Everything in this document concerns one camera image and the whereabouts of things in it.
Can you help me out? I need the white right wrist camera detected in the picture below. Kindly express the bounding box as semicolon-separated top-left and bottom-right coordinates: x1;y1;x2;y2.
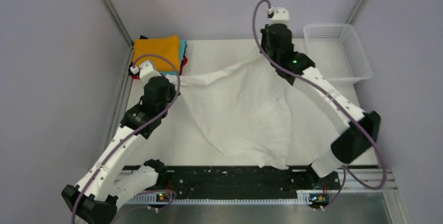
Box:
267;7;290;26

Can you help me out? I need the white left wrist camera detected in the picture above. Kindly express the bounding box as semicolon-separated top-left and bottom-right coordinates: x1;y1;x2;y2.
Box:
137;61;161;84

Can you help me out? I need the white slotted cable duct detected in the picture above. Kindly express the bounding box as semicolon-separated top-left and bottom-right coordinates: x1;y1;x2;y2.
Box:
126;193;312;206

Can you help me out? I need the folded red t shirt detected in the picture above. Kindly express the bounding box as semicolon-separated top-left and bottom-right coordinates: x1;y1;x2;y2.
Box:
129;55;188;79

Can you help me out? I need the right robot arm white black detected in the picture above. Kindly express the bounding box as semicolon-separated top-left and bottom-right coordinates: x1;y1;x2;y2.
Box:
260;23;381;188

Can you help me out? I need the left aluminium frame rail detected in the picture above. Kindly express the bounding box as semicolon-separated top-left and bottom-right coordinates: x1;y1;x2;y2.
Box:
100;0;133;151

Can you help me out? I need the white plastic basket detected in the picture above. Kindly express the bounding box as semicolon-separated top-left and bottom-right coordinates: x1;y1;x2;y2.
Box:
303;23;373;84

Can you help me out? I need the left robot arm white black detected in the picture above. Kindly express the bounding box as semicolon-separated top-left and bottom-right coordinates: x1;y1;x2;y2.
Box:
62;75;181;223

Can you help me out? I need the folded black t shirt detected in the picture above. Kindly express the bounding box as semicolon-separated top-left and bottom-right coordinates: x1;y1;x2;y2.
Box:
128;36;149;77

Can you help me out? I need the folded orange t shirt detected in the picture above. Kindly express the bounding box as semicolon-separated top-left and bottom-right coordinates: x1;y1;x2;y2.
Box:
132;34;181;72

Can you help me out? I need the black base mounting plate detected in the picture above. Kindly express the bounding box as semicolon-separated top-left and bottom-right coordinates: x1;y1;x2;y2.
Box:
148;166;340;200

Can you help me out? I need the white t shirt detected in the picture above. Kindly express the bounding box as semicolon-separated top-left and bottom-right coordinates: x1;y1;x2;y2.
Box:
167;48;292;170

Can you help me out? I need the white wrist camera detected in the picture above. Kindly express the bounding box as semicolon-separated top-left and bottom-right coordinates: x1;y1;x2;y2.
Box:
137;61;161;84
267;7;290;26

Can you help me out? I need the folded teal t shirt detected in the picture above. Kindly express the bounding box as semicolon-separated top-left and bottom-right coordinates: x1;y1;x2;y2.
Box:
179;40;188;75

